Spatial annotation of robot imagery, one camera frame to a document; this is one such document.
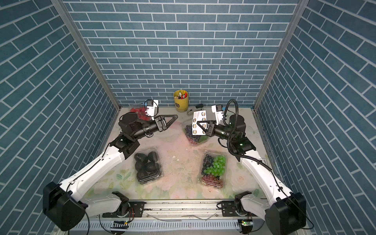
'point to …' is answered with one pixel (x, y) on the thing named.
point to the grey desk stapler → (200, 106)
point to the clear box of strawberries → (140, 109)
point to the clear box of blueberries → (195, 139)
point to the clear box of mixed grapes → (213, 169)
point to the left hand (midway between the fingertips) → (180, 119)
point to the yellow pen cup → (181, 100)
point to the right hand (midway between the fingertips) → (199, 124)
